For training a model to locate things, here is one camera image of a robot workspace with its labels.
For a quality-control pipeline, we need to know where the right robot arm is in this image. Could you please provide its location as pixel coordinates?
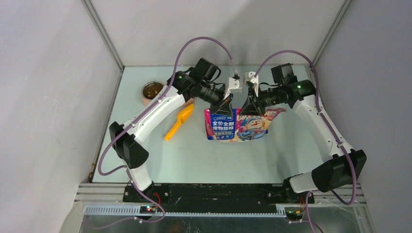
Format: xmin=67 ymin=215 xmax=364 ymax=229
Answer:
xmin=241 ymin=64 xmax=367 ymax=203

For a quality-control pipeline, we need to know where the left aluminium frame post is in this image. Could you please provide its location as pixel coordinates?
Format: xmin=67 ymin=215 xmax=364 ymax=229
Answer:
xmin=81 ymin=0 xmax=125 ymax=72

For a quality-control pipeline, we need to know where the white cable duct strip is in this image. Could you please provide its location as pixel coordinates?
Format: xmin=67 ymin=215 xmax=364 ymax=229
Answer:
xmin=84 ymin=204 xmax=286 ymax=217

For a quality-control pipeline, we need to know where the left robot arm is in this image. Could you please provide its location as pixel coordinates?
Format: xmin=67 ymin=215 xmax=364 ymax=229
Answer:
xmin=109 ymin=58 xmax=240 ymax=202

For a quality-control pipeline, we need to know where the brown pet food kibble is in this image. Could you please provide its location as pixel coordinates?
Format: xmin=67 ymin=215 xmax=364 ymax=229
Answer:
xmin=142 ymin=82 xmax=164 ymax=100

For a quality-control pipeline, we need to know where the colourful cat food bag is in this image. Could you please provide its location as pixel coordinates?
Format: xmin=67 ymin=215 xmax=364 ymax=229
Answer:
xmin=204 ymin=108 xmax=286 ymax=143

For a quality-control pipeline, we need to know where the pink double pet bowl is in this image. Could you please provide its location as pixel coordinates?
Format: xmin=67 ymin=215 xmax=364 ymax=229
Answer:
xmin=141 ymin=81 xmax=197 ymax=107

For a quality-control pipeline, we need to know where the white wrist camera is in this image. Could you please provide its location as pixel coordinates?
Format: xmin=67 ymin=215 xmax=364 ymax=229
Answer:
xmin=224 ymin=74 xmax=243 ymax=98
xmin=244 ymin=71 xmax=259 ymax=97

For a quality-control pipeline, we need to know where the right aluminium frame post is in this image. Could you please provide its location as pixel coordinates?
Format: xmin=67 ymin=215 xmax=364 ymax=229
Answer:
xmin=312 ymin=0 xmax=353 ymax=67

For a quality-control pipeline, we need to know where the aluminium frame post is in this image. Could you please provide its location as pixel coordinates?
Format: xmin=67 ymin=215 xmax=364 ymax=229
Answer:
xmin=312 ymin=0 xmax=353 ymax=67
xmin=81 ymin=0 xmax=125 ymax=72

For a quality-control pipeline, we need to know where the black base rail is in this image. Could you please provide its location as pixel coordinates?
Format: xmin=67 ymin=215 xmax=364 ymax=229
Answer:
xmin=143 ymin=183 xmax=314 ymax=213

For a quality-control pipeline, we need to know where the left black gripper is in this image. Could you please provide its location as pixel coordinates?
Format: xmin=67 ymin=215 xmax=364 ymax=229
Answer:
xmin=198 ymin=82 xmax=234 ymax=118

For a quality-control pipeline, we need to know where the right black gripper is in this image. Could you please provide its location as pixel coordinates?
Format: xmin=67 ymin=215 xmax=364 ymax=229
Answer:
xmin=239 ymin=85 xmax=282 ymax=117

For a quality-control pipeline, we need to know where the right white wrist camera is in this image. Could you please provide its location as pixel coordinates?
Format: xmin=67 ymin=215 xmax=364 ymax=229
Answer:
xmin=244 ymin=71 xmax=259 ymax=97

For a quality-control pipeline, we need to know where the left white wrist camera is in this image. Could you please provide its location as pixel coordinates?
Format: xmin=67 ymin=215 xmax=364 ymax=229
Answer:
xmin=224 ymin=74 xmax=243 ymax=98

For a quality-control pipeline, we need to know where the yellow plastic scoop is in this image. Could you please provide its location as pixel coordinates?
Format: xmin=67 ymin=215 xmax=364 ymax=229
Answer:
xmin=164 ymin=103 xmax=195 ymax=141

